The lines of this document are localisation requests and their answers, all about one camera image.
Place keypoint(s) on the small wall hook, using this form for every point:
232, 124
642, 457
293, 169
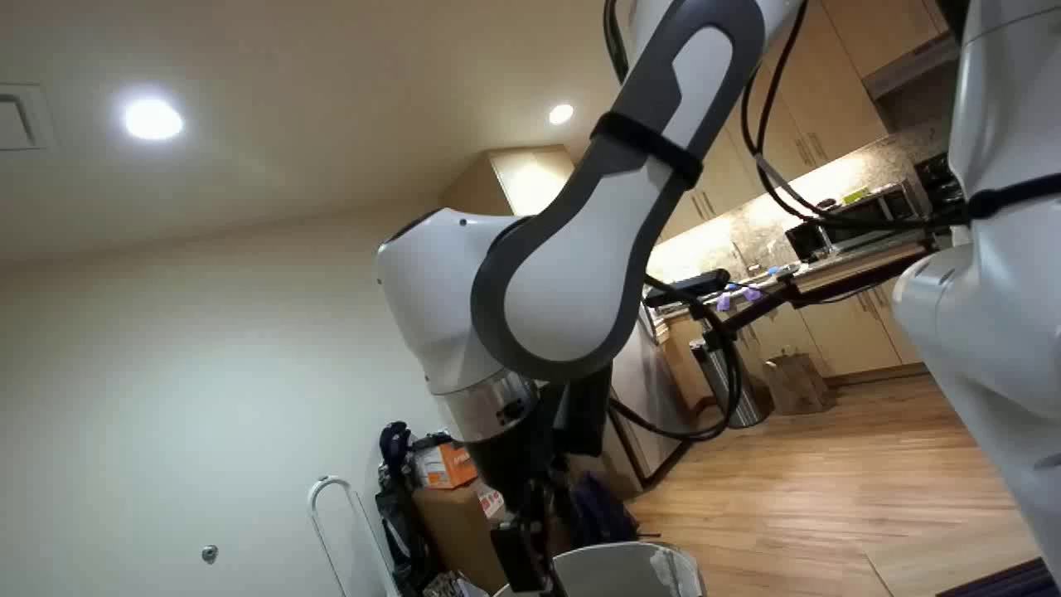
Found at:
206, 552

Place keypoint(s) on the wooden kitchen cabinets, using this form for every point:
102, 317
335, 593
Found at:
848, 68
850, 332

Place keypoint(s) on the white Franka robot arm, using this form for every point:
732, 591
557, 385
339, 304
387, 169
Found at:
574, 277

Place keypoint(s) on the wooden lower kitchen cabinets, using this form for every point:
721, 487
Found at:
850, 332

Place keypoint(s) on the large recessed ceiling light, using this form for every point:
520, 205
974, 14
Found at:
153, 116

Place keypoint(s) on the white metal tube frame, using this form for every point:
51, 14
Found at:
332, 518

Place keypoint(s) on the wooden upper kitchen cabinets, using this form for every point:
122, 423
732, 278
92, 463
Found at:
848, 68

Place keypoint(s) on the white fabric laundry basket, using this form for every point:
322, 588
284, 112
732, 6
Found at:
617, 569

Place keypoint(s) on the brown paper bag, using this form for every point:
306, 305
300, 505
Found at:
798, 385

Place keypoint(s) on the steel trash can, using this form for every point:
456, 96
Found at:
738, 385

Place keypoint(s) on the silver microwave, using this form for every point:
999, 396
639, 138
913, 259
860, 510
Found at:
873, 215

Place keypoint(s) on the ceiling air vent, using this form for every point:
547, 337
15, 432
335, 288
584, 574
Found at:
17, 121

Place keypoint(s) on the dark purple mat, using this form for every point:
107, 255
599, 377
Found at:
1007, 580

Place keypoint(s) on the black stereo camera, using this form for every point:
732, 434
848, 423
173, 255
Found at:
688, 285

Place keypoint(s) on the orange box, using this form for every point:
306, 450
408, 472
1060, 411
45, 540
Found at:
443, 466

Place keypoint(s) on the dark navy bag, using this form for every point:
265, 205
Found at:
600, 509

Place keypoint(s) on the black kitchen stove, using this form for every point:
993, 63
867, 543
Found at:
937, 188

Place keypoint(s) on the white patterned paper bag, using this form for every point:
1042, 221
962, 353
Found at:
451, 584

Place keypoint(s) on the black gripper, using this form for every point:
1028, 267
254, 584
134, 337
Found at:
532, 499

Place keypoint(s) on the small recessed ceiling light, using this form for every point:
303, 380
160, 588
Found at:
561, 112

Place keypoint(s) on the black coffee maker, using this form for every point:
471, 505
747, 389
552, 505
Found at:
806, 238

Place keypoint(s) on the kitchen range hood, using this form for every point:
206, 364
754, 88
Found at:
913, 76

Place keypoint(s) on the tall wooden fridge cabinet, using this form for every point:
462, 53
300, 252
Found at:
532, 178

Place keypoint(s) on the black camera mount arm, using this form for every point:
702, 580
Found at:
764, 305

